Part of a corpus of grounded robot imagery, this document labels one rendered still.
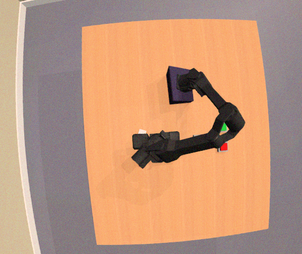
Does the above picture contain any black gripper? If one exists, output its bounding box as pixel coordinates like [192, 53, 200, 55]
[132, 131, 180, 150]

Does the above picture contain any green button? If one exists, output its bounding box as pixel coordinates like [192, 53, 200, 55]
[220, 123, 227, 133]

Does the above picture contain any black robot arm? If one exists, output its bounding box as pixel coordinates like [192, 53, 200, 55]
[131, 68, 245, 169]

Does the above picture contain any red button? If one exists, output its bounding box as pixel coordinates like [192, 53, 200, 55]
[217, 141, 228, 152]

